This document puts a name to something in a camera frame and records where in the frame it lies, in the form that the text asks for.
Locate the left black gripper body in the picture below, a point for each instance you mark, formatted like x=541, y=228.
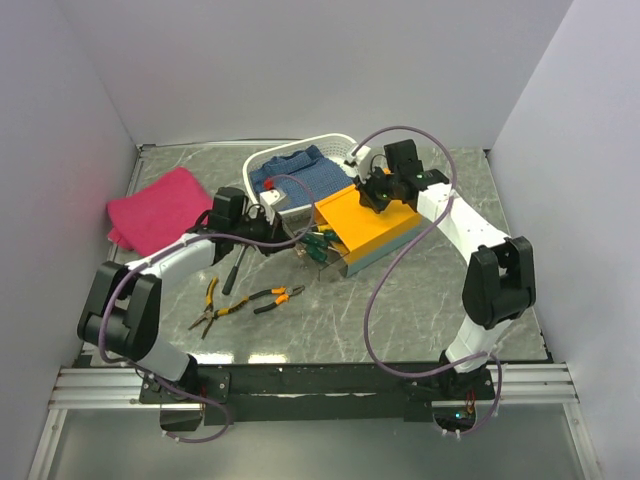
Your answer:
x=261, y=228

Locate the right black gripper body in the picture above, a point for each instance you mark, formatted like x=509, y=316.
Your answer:
x=378, y=190

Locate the green orange stubby screwdriver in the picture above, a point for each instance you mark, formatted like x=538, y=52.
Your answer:
x=331, y=237

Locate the dark green screwdriver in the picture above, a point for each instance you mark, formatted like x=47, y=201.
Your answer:
x=316, y=254

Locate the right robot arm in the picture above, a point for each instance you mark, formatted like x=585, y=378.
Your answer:
x=499, y=285

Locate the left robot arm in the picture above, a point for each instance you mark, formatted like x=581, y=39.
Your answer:
x=121, y=315

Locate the yellow drawer cabinet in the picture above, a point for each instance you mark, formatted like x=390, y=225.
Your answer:
x=365, y=236

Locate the white plastic basket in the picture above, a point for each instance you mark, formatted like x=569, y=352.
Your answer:
x=334, y=146

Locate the blue checkered shirt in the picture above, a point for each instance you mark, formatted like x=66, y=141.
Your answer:
x=321, y=175

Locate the orange black combination pliers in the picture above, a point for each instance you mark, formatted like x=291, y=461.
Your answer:
x=281, y=295

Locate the pink folded towel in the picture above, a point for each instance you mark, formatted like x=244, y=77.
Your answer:
x=159, y=214

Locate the yellow needle nose pliers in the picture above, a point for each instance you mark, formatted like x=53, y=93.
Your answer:
x=207, y=317

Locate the black base beam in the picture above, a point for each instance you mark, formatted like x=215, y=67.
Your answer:
x=220, y=395

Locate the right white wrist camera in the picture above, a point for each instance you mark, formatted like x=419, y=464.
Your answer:
x=357, y=162

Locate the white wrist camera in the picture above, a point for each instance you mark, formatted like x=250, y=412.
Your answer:
x=273, y=199
x=357, y=162

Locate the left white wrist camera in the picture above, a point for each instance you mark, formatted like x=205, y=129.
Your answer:
x=273, y=199

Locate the black handled hammer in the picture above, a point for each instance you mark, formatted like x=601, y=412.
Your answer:
x=232, y=276

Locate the aluminium frame rail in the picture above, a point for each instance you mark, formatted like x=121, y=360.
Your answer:
x=120, y=388

